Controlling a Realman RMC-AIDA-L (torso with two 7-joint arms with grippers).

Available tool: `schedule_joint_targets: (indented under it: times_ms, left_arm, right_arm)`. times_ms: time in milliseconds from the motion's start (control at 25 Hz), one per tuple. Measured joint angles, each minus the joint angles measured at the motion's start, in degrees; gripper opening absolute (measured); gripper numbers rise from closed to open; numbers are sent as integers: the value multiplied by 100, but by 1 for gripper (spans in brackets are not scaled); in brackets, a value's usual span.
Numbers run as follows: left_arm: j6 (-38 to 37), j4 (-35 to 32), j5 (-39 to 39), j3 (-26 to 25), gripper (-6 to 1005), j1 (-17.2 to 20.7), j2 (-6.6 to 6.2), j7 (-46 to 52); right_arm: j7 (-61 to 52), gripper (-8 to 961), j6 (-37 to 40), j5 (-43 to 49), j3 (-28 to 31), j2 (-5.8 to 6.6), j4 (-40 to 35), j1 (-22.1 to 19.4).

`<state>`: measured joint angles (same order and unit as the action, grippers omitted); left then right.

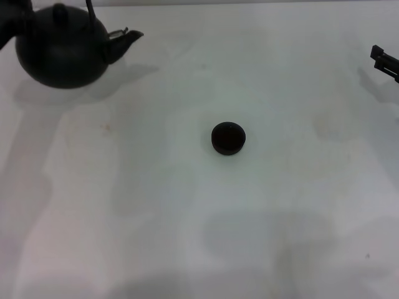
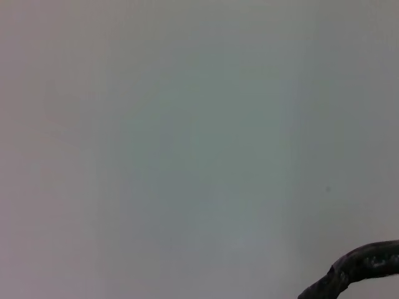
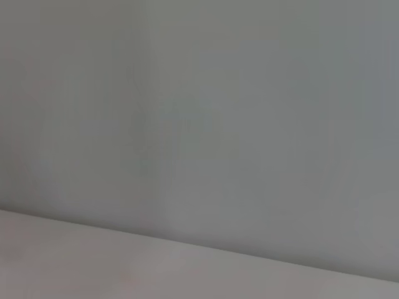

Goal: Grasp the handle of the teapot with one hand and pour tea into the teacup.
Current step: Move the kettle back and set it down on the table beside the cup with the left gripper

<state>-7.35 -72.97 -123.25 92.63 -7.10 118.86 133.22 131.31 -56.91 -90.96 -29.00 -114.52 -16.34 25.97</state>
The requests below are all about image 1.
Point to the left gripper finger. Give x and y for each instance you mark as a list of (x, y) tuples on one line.
[(9, 31), (12, 9)]

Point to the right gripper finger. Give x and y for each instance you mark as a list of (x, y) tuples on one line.
[(389, 70), (377, 53)]

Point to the black round teapot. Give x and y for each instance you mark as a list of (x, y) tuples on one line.
[(62, 59)]

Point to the small black teacup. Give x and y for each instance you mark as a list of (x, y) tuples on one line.
[(228, 138)]

